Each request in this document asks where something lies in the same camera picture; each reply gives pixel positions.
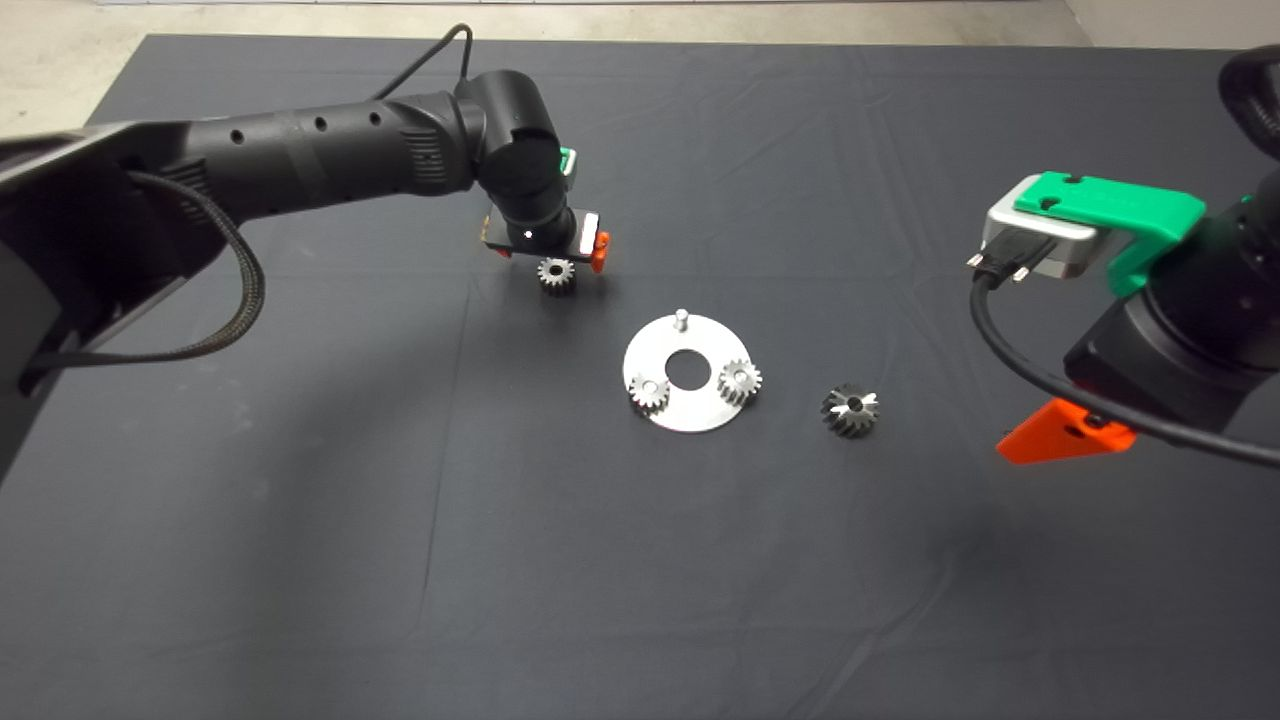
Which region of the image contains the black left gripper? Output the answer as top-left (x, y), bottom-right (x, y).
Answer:
top-left (480, 205), bottom-right (610, 274)

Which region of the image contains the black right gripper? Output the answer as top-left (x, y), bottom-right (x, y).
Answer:
top-left (997, 300), bottom-right (1251, 465)

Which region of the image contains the large steel gear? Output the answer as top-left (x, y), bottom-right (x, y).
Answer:
top-left (821, 383), bottom-right (882, 440)

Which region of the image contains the round metal plate with hole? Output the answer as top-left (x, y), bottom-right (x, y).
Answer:
top-left (623, 309), bottom-right (753, 434)

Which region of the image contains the dark grey table cloth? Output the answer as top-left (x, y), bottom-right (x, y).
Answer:
top-left (0, 33), bottom-right (1280, 720)

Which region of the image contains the black right camera cable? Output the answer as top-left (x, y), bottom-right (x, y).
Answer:
top-left (965, 238), bottom-right (1280, 471)

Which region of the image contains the black camera cable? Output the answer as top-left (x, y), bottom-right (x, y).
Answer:
top-left (965, 238), bottom-right (1280, 471)
top-left (372, 22), bottom-right (474, 101)

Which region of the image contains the silver right camera box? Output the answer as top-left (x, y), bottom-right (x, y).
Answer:
top-left (985, 188), bottom-right (1121, 281)

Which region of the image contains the black left camera cable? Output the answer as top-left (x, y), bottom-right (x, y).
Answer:
top-left (372, 22), bottom-right (474, 101)

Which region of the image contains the green right camera mount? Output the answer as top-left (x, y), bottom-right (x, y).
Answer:
top-left (1013, 172), bottom-right (1208, 298)

